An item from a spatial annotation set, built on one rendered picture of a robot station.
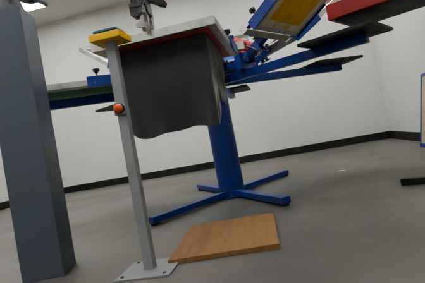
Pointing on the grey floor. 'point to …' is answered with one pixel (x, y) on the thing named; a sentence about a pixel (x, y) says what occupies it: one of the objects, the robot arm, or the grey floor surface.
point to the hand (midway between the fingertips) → (151, 33)
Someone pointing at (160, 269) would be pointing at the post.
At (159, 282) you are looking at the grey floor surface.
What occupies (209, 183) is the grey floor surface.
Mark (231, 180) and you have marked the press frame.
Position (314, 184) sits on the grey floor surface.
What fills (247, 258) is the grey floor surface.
